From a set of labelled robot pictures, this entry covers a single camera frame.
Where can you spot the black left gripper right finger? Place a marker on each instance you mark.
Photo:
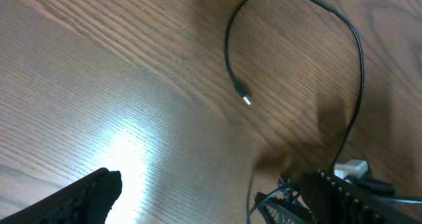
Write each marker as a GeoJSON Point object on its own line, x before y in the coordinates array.
{"type": "Point", "coordinates": [353, 200]}

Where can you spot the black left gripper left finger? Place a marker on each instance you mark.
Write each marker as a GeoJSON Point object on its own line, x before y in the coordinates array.
{"type": "Point", "coordinates": [85, 201]}

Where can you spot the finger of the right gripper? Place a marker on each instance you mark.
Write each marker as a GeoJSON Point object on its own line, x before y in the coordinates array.
{"type": "Point", "coordinates": [282, 206]}

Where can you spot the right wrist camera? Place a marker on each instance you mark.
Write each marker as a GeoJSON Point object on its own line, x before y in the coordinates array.
{"type": "Point", "coordinates": [359, 173]}

